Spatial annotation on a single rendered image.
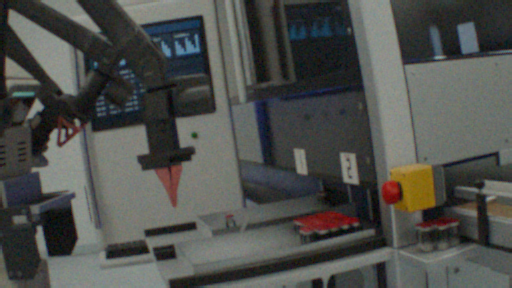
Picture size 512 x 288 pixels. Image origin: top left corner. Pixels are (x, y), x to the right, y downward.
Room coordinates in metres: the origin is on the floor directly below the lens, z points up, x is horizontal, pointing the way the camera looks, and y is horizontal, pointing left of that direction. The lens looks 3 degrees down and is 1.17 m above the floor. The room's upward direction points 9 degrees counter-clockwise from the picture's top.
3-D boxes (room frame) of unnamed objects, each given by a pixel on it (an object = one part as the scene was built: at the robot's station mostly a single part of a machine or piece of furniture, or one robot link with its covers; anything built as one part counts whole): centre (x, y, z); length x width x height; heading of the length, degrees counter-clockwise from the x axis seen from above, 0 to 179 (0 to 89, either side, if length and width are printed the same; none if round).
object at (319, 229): (1.34, -0.08, 0.90); 0.18 x 0.02 x 0.05; 13
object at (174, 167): (1.21, 0.17, 1.06); 0.07 x 0.07 x 0.09; 12
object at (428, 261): (1.12, -0.30, 0.87); 0.14 x 0.13 x 0.02; 103
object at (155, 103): (1.21, 0.15, 1.19); 0.07 x 0.06 x 0.07; 90
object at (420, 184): (1.12, -0.26, 0.99); 0.08 x 0.07 x 0.07; 103
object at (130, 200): (2.18, 0.32, 1.19); 0.50 x 0.19 x 0.78; 103
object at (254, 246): (1.32, 0.00, 0.90); 0.34 x 0.26 x 0.04; 103
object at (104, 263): (2.00, 0.30, 0.79); 0.45 x 0.28 x 0.03; 103
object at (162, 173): (1.22, 0.15, 1.06); 0.07 x 0.07 x 0.09; 12
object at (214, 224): (1.67, -0.01, 0.90); 0.34 x 0.26 x 0.04; 103
